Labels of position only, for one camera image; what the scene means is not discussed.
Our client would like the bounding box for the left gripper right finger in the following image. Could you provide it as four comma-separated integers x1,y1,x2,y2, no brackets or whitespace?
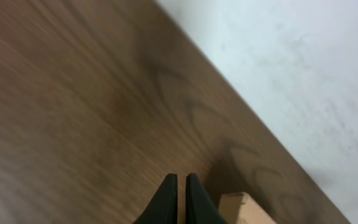
185,173,227,224

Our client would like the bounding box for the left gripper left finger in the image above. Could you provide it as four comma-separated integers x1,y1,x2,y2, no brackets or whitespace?
134,174,178,224

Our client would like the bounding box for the cardboard box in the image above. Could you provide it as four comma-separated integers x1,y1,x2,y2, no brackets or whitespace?
218,192,277,224

